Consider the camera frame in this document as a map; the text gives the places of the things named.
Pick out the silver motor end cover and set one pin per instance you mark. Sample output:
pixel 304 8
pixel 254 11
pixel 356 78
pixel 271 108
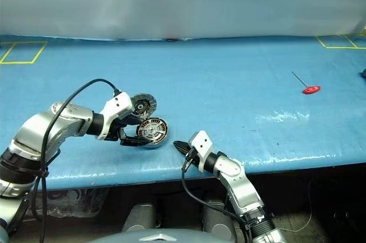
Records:
pixel 147 101

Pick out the clear plastic bag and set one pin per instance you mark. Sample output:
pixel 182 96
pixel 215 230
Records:
pixel 71 200

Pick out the dark grey object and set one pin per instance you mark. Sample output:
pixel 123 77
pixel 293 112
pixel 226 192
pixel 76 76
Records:
pixel 363 73

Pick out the white backdrop sheet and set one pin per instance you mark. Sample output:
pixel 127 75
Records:
pixel 183 3

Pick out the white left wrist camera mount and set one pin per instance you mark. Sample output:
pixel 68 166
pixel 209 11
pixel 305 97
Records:
pixel 117 105

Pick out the dark grey rounded shape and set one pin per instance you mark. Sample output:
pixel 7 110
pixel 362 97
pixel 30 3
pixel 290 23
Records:
pixel 140 217

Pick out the yellow tape rectangle outline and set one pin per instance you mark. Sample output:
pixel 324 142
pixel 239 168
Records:
pixel 343 47
pixel 17 62

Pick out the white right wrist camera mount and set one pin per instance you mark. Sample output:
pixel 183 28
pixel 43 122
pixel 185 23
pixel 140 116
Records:
pixel 201 143

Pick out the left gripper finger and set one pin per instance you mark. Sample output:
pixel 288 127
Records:
pixel 133 141
pixel 135 120

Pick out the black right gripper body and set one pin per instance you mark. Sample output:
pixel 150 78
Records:
pixel 192 157

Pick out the silver motor stator housing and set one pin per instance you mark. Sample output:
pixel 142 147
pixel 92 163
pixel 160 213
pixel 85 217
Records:
pixel 155 146

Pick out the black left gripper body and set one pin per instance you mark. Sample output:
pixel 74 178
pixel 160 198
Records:
pixel 118 128

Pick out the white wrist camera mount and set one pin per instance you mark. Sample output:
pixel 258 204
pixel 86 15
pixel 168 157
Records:
pixel 117 105
pixel 201 143

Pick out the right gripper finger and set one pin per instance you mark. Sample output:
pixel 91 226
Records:
pixel 182 151
pixel 183 145

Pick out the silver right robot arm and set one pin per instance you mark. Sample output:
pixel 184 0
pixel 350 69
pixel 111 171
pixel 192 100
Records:
pixel 240 188

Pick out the black rotor wheel with spokes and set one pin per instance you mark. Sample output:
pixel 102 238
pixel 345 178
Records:
pixel 151 131

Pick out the grey robot torso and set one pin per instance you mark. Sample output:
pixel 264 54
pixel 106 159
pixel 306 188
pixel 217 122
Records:
pixel 160 238

